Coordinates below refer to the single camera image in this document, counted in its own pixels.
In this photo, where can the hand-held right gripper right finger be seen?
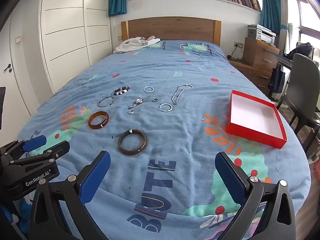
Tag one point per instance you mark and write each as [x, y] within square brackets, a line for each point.
[230, 180]

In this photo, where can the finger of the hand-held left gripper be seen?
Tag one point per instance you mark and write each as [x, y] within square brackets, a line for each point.
[35, 141]
[50, 152]

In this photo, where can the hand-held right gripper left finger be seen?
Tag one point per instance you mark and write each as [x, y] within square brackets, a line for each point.
[96, 177]

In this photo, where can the dark brown bangle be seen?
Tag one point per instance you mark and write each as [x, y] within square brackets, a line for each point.
[130, 153]

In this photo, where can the amber translucent bangle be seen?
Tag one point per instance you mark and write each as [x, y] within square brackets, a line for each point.
[91, 125]

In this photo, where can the red shallow cardboard box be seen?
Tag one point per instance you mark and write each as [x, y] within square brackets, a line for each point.
[252, 115]

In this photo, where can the thin silver bangle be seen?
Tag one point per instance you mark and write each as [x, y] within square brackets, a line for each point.
[111, 99]

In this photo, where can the white door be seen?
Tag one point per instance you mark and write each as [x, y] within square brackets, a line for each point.
[12, 92]

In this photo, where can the low wooden bedside cabinet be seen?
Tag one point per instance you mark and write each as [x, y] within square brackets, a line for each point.
[257, 76]

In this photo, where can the dark blue bag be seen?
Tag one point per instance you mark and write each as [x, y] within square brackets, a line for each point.
[277, 82]

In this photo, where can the white wardrobe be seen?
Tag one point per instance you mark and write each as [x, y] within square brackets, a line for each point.
[67, 30]

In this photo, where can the grey chair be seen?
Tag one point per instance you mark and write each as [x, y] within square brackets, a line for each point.
[303, 80]

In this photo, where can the wooden drawer chest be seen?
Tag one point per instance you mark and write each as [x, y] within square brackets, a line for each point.
[260, 53]

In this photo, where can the white garment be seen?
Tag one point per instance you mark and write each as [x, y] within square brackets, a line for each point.
[127, 45]

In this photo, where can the grey desk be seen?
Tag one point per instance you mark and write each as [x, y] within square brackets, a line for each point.
[285, 59]

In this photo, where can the black backpack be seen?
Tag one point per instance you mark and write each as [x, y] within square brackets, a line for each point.
[301, 50]

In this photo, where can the white printer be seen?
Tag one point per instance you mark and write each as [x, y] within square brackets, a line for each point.
[262, 35]

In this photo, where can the wooden headboard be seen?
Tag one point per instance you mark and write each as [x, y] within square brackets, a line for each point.
[170, 28]

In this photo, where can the window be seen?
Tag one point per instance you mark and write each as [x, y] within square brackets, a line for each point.
[308, 15]

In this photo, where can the white light switch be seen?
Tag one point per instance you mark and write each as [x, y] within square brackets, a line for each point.
[18, 40]

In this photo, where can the wall socket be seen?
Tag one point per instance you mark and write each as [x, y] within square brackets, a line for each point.
[238, 45]

